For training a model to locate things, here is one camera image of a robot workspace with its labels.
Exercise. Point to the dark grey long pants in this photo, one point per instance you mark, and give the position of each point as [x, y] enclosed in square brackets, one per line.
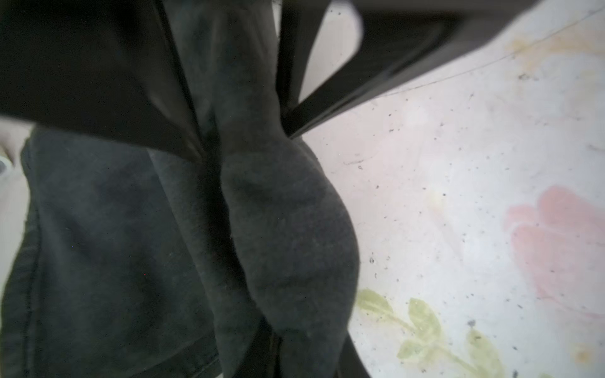
[136, 263]

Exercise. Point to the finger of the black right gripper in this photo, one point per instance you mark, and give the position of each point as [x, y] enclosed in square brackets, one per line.
[401, 40]
[109, 69]

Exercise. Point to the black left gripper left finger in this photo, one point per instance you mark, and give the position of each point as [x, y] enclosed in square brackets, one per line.
[262, 357]

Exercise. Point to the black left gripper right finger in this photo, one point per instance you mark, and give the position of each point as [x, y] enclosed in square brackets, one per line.
[350, 364]

